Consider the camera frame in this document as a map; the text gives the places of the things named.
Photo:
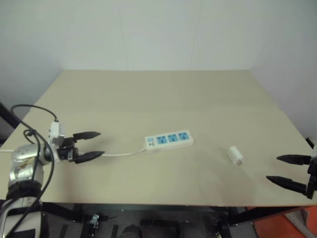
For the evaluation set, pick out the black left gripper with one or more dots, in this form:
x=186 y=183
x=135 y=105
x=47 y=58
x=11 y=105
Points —
x=67 y=148

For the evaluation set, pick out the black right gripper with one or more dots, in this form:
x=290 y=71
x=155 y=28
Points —
x=312 y=183

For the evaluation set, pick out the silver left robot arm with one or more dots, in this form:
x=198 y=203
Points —
x=23 y=163

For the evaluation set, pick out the white plug adapter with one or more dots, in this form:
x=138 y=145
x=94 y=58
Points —
x=235 y=155

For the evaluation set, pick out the white blue power strip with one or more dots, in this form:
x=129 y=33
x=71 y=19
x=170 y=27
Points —
x=171 y=140

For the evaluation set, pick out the orange red board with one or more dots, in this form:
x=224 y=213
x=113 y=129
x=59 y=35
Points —
x=280 y=223

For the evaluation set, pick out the small grey clamp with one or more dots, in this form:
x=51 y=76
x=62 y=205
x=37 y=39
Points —
x=94 y=220

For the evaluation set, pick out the black slanted stand bar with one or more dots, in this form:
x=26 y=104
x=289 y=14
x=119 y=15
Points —
x=7 y=116

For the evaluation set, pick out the dark rounded shape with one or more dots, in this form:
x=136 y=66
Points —
x=131 y=231

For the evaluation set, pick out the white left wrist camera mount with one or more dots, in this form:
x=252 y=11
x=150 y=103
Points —
x=56 y=134

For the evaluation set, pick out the black table frame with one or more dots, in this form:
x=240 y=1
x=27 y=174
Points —
x=153 y=215

